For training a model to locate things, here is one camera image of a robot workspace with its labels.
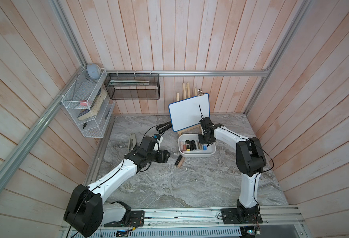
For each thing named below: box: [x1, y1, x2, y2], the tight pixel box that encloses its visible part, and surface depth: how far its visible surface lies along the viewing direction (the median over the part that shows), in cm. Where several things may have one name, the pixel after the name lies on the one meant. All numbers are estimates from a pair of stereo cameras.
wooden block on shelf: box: [77, 87, 108, 121], surface depth 83 cm
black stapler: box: [155, 120, 172, 134], surface depth 112 cm
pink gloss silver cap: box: [182, 139, 187, 152], surface depth 101 cm
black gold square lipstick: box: [185, 139, 190, 152], surface depth 100 cm
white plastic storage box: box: [178, 133, 217, 158], surface depth 100 cm
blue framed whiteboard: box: [168, 93, 211, 132], surface depth 95 cm
